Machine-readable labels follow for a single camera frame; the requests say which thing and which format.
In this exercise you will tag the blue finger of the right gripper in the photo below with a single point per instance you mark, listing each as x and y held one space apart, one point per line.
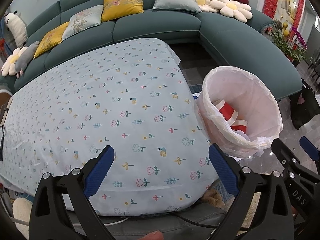
311 150

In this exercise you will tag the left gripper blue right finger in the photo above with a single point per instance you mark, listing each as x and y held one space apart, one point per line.
226 168

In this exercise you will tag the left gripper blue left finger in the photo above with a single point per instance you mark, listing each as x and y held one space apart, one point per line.
96 169

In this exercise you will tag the red white paper cup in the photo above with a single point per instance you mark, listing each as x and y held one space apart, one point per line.
228 112
239 125

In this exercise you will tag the trash bin with white liner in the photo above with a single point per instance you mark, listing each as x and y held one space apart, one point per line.
254 102

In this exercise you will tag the person's left hand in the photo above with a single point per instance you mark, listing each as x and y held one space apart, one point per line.
156 235

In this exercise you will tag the black tote bag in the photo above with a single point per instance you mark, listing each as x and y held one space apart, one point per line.
303 106

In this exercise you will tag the white fluffy rug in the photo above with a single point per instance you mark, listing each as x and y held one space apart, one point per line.
21 210

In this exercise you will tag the floral light blue tablecloth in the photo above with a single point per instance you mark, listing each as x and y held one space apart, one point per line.
131 96

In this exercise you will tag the potted orchid plants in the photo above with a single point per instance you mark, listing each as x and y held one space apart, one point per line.
289 41

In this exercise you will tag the round wooden white chair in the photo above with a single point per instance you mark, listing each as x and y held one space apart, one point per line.
5 97

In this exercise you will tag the grey mouse plush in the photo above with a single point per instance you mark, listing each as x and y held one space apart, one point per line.
25 58

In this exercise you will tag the left white flower cushion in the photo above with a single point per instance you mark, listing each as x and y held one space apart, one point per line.
9 67

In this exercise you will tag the teal sectional sofa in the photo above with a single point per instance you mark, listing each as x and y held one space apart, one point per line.
228 41

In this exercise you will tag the left yellow embroidered cushion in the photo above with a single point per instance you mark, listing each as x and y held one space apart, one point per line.
51 39

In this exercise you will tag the yellow embroidered cushion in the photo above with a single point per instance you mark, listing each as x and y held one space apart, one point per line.
51 39
114 9

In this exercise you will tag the left grey-green embroidered cushion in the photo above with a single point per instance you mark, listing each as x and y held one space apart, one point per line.
83 20

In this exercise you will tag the grey-green embroidered cushion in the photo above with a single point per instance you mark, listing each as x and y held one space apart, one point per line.
179 5
83 20

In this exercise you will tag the flower cushion near bear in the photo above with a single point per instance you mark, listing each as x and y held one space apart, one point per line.
233 9

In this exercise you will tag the white sheep plush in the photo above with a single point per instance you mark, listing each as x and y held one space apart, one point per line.
17 27

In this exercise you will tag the right yellow embroidered cushion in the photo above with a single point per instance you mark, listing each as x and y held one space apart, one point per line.
114 9

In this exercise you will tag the right grey-green embroidered cushion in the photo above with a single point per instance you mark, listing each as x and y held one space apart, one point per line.
179 5

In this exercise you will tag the red gold wall decoration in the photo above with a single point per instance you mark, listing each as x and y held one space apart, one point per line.
289 11

